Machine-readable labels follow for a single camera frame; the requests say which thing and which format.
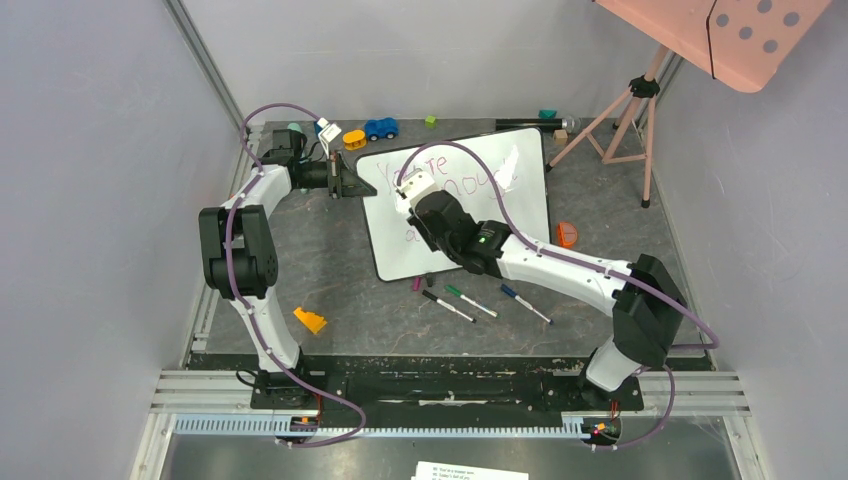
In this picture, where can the orange wedge block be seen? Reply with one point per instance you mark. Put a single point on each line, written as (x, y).
(313, 322)

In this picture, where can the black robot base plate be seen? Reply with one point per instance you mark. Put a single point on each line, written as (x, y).
(383, 392)

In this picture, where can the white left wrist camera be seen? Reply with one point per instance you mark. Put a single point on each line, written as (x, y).
(328, 132)

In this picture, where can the black capped marker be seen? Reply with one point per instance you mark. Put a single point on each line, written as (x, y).
(434, 298)

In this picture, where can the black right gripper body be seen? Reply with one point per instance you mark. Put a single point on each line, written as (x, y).
(416, 216)

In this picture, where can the wooden cube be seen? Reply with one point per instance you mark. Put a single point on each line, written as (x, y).
(560, 137)

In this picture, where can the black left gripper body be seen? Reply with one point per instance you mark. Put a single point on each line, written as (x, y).
(335, 163)

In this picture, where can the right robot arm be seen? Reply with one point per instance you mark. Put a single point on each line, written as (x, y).
(641, 299)

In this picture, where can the black flashlight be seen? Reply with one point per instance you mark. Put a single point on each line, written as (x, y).
(567, 123)

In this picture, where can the green capped marker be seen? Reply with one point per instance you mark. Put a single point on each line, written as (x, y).
(459, 294)

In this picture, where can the white whiteboard with black frame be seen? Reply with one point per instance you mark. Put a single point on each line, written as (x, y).
(515, 158)

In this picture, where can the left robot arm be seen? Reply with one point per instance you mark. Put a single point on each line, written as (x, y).
(240, 260)

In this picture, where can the blue toy car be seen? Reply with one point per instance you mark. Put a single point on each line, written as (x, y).
(385, 128)

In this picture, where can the aluminium frame profile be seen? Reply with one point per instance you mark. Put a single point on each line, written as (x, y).
(203, 57)

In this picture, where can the white cable duct rail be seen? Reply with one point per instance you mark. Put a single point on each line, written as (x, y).
(287, 426)

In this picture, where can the white paper sheet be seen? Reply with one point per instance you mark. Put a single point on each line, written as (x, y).
(442, 471)

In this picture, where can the orange cup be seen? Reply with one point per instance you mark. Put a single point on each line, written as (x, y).
(567, 234)

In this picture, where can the pink perforated panel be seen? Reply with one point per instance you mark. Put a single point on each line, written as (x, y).
(740, 43)

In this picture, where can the blue capped marker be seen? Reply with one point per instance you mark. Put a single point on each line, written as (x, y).
(525, 303)

